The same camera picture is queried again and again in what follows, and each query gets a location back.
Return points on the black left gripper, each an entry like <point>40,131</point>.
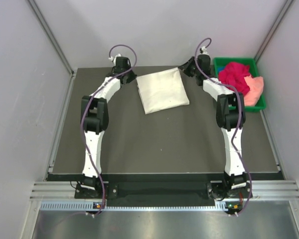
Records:
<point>132,76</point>

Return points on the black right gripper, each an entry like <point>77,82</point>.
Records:
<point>185,67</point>

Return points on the white t shirt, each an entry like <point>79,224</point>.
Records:
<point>162,90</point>

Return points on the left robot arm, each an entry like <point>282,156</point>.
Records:
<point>95,118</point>

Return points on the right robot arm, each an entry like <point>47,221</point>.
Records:
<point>230,117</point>

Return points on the green plastic bin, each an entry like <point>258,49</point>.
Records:
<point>223,61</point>

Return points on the blue cloth in bin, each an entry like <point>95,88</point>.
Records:
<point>220,68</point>

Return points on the magenta t shirt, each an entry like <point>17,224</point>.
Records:
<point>234,74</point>

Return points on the peach t shirt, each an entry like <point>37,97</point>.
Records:
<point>256,86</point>

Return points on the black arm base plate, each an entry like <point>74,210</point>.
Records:
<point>115,190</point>

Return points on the aluminium frame rail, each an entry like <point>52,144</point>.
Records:
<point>267,190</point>

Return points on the slotted grey cable duct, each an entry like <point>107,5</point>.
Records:
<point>91,206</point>

